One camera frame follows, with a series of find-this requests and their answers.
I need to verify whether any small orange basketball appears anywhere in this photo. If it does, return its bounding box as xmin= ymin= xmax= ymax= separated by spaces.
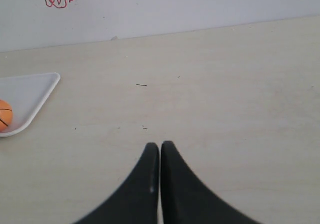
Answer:
xmin=0 ymin=100 xmax=13 ymax=132

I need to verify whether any white plastic tray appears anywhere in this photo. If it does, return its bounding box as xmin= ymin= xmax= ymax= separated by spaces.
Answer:
xmin=0 ymin=72 xmax=61 ymax=138

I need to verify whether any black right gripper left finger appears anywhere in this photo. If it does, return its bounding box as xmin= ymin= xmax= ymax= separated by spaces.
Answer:
xmin=77 ymin=143 xmax=160 ymax=224

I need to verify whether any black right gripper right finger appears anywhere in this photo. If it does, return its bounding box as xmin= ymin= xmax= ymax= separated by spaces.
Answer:
xmin=160 ymin=141 xmax=257 ymax=224

